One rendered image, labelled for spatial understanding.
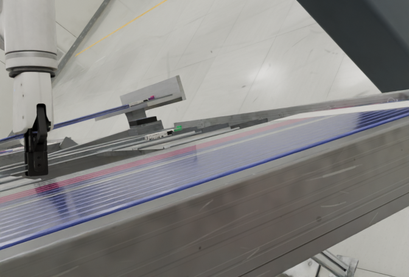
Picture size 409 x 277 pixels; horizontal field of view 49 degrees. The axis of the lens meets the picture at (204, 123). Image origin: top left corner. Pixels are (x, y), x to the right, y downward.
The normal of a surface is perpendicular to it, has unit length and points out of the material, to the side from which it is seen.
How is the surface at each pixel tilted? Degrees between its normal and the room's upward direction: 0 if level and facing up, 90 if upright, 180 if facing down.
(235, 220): 90
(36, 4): 89
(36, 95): 89
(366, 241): 0
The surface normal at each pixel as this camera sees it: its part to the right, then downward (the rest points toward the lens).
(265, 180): 0.55, -0.07
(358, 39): -0.40, 0.82
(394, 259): -0.71, -0.56
